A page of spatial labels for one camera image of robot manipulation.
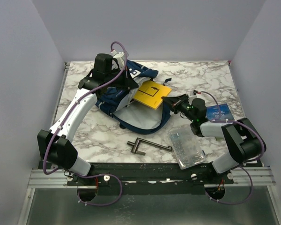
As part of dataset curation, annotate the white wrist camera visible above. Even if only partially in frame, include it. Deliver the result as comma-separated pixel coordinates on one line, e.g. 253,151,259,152
189,90,198,100
111,50,125,69

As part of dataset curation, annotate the aluminium rail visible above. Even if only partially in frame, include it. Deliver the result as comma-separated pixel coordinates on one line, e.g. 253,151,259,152
28,167,276,188

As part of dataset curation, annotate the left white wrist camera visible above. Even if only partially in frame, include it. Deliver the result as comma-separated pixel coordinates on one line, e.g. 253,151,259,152
111,50,125,69

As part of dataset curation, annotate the blue animal farm book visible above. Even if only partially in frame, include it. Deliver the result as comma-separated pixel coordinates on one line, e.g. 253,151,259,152
206,104,234,120

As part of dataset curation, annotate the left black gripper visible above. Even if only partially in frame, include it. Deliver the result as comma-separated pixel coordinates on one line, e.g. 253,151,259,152
105,66,139,90

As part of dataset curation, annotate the navy blue student backpack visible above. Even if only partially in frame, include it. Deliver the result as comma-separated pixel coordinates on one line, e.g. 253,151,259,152
95,60,173,135

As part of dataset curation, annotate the clear plastic pencil case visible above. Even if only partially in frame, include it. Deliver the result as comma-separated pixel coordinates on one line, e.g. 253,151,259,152
168,126,206,170

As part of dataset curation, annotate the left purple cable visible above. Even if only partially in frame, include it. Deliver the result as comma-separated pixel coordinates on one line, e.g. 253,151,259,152
42,41,127,207

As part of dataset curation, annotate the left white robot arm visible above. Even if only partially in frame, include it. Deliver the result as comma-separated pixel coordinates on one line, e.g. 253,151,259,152
37,50,138,185

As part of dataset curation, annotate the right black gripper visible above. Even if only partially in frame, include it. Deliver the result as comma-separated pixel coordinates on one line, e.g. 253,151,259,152
162,94,196,122

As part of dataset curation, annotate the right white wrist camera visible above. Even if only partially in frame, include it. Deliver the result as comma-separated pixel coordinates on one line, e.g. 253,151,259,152
189,90,198,100

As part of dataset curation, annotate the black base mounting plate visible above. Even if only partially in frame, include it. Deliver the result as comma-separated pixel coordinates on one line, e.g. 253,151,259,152
37,163,265,196

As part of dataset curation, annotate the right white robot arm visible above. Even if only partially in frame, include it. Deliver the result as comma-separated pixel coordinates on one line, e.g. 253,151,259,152
162,94,266,184

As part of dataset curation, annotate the yellow notebook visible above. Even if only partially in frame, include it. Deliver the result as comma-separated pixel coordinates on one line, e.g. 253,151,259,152
133,81,172,110

